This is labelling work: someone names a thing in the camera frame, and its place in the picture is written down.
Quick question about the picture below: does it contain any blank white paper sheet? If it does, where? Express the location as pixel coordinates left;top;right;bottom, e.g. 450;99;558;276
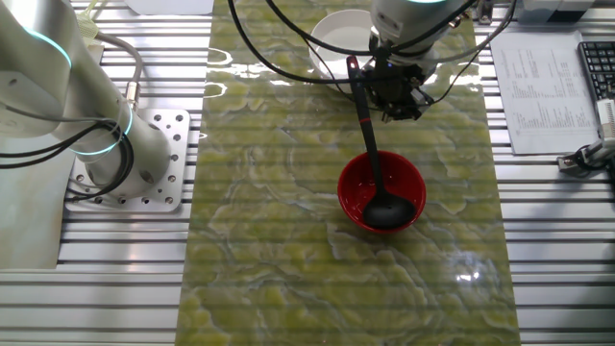
123;0;215;16

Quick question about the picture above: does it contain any grey corrugated cable conduit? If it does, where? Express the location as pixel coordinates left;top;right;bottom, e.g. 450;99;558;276
93;31;145;112

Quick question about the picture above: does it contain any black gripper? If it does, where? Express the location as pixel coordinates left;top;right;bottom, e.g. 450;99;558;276
369;45;433;122

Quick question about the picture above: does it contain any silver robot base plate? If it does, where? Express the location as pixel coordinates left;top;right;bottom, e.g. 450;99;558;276
63;108;192;213

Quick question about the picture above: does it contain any paper with dense printed table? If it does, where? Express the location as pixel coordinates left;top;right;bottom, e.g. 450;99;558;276
488;30;600;156

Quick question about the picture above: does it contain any black keyboard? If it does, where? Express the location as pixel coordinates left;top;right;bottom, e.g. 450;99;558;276
578;40;615;102

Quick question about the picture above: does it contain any small metal bracket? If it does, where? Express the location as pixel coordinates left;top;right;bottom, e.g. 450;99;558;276
473;0;497;26

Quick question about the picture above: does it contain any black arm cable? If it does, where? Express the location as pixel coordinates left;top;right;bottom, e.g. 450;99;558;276
264;0;478;55

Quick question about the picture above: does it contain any yellow-green fly swatter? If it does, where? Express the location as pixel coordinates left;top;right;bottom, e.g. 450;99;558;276
75;0;112;45

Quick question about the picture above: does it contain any green marble pattern mat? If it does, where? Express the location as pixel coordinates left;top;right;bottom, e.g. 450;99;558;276
175;0;523;346

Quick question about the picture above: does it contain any red bowl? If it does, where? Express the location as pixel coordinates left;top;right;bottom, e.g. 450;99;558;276
336;150;428;235

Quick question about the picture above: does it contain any small camera mount clamp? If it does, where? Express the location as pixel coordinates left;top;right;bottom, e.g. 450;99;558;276
556;138;615;175

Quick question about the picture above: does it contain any looped black cable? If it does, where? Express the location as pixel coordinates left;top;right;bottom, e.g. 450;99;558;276
0;118;136;202

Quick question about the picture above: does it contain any black ladle with red tip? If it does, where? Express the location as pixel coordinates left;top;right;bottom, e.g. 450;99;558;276
345;55;417;231

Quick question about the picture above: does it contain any grey metal box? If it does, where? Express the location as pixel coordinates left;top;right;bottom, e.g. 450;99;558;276
515;0;597;26

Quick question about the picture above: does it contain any black cable with plug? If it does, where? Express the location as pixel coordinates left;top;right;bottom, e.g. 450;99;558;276
226;0;379;87

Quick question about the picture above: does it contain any white bowl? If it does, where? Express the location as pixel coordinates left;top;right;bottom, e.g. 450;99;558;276
308;8;381;81

